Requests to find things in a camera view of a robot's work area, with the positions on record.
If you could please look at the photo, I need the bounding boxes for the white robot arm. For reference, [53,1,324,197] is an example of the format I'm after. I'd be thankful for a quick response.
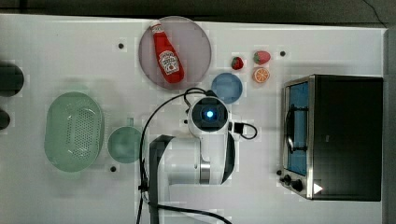
[148,96,235,224]

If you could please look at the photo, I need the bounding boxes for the black steel toaster oven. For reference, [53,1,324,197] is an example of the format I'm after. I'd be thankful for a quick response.
[277,75,384,202]

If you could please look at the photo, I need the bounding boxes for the blue round bowl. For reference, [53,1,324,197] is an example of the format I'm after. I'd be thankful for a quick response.
[211,73,243,104]

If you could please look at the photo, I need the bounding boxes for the red ketchup bottle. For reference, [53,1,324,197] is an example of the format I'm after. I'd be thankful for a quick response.
[149,21,185,84]

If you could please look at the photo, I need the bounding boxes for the small red strawberry toy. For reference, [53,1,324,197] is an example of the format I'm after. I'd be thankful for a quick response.
[232,57,244,70]

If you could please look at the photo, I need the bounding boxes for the grey round plate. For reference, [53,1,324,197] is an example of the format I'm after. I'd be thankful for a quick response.
[138,16,212,90]

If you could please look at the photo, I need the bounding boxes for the orange slice toy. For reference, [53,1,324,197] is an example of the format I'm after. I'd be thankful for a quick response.
[252,67,270,83]

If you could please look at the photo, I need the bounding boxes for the large pink strawberry toy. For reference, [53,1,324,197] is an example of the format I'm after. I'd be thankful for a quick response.
[253,50,271,65]

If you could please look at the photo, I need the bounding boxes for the green perforated colander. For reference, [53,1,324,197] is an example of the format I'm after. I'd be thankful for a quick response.
[44,91,104,173]

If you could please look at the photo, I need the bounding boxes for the large black cylinder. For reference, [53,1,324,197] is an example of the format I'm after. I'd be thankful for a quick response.
[0,62,24,97]

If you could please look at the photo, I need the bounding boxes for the small black cylinder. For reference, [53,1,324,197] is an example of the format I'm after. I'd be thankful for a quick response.
[0,110,10,130]

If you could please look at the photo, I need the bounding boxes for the green cup with handle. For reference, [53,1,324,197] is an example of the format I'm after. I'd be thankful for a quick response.
[107,118,142,164]

